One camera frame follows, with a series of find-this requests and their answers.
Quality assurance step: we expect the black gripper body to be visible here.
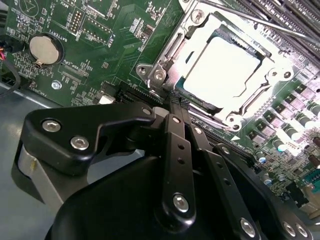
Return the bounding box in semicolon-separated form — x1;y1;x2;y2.
43;153;275;240

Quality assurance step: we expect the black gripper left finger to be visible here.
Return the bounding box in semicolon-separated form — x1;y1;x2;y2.
11;90;198;227

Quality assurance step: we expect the silver CPU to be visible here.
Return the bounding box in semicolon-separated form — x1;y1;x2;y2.
174;34;262;101

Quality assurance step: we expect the metal socket cover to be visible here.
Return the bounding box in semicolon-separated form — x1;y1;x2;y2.
163;9;296;126

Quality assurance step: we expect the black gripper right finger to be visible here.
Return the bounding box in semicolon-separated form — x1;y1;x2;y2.
180;98;314;240

